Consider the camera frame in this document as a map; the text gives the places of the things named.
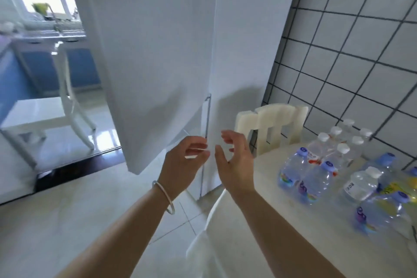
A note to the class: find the kitchen countertop with sink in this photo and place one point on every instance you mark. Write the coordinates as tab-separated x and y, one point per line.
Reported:
39	36

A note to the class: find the metal kitchen faucet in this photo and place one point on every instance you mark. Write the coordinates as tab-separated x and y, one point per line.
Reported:
55	20

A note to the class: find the white wooden chair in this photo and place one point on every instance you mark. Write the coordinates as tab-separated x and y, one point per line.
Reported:
39	113

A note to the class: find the blue kitchen cabinet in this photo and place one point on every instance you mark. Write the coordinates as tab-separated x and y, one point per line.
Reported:
35	66

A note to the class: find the person's right thumb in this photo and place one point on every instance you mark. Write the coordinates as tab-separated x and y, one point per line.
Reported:
221	159

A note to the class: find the person's left thumb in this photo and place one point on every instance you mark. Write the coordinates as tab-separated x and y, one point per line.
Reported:
202	157

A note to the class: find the group of white-capped water bottles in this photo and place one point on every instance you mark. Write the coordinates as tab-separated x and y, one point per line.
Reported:
355	186

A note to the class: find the white refrigerator body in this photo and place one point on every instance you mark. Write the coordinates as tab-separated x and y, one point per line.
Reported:
247	43

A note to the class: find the green potted plant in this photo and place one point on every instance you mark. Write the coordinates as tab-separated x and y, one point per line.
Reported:
41	8

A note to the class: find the blue-capped water bottle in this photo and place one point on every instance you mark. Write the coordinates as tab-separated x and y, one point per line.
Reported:
386	163
379	212
405	186
314	185
291	170

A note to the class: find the person's left forearm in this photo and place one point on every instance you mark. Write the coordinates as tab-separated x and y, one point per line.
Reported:
120	238

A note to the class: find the person's right hand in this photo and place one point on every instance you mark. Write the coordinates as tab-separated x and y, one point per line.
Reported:
239	170

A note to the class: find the white slatted chair back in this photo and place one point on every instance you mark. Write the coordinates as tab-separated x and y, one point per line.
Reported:
272	124

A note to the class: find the white tablecloth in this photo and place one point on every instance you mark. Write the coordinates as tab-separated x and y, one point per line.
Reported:
293	238

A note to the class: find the person's left hand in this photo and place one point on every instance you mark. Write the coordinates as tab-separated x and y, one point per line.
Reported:
177	172

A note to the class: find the person's right forearm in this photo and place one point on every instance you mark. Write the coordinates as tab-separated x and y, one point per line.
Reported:
280	238

